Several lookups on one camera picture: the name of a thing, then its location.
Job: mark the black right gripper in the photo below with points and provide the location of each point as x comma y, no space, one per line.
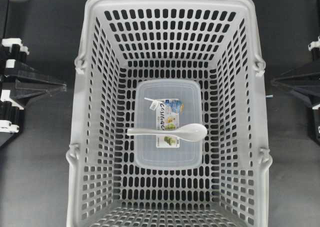
304,84

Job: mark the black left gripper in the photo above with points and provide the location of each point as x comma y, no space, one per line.
22,83

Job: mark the grey plastic shopping basket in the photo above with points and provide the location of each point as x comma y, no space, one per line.
123,43

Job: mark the white chinese spoon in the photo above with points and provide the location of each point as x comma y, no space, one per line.
191,132

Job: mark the white price tag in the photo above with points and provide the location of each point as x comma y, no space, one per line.
154,103

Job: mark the clear plastic food container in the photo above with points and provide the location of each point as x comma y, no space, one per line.
180,104

